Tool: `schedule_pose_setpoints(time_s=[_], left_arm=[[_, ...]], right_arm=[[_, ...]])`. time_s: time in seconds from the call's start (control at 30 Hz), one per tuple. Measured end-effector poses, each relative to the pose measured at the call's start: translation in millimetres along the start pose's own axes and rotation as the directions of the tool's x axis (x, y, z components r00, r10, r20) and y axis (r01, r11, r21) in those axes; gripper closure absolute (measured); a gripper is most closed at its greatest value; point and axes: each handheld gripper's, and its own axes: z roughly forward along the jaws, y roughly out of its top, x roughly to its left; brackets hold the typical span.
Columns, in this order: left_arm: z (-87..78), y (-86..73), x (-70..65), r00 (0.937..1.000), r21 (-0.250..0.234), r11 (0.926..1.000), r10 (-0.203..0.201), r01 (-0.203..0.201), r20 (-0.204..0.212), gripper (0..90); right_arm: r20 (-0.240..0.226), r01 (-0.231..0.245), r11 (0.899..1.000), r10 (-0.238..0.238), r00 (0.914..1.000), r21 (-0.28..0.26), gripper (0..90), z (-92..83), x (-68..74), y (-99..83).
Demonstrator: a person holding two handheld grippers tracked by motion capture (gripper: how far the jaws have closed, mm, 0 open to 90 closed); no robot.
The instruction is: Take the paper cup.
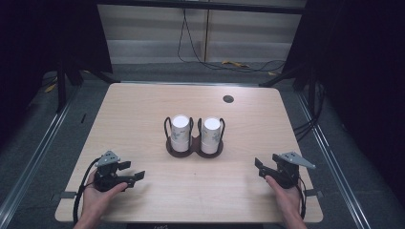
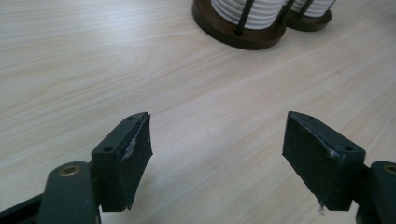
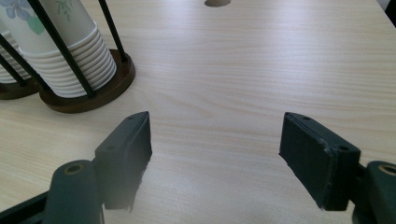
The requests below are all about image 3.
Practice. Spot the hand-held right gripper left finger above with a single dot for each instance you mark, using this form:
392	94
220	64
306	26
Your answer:
124	155

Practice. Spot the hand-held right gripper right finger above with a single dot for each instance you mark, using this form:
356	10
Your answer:
314	158

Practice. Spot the dark wooden double cup holder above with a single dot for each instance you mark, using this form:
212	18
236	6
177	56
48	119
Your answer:
115	87

